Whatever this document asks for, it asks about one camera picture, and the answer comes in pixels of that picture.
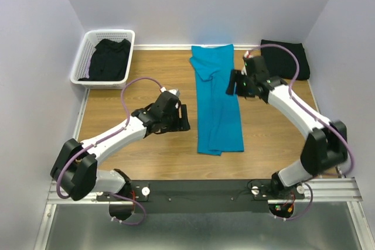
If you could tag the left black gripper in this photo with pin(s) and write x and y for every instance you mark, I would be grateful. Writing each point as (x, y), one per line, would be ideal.
(181, 124)

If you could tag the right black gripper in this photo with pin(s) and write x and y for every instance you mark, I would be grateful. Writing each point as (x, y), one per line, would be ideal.
(235, 76)

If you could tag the blue t-shirt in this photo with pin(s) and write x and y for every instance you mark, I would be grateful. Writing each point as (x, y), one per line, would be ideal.
(218, 114)

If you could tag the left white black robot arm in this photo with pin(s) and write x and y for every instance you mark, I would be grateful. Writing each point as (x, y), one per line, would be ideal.
(76, 169)

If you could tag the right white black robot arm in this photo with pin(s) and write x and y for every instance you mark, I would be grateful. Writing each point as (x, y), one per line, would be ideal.
(325, 140)

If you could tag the folded black t-shirt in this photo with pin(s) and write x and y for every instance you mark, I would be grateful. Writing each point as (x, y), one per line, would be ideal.
(280, 63)

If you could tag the black t-shirt in basket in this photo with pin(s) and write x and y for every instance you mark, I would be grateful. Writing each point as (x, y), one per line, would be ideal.
(109, 61)

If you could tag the white plastic laundry basket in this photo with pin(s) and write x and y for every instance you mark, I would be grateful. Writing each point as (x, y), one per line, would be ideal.
(87, 48)

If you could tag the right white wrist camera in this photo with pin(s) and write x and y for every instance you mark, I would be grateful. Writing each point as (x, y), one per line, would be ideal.
(250, 54)

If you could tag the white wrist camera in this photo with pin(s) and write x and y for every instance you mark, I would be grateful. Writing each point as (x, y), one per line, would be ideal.
(250, 54)
(175, 92)

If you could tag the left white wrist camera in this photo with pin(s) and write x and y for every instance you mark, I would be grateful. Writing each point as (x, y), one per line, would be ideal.
(175, 92)

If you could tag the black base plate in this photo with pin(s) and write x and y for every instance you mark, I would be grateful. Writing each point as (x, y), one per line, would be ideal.
(202, 196)

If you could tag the aluminium frame rail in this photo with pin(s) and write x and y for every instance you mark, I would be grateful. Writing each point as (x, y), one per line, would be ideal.
(330, 217)

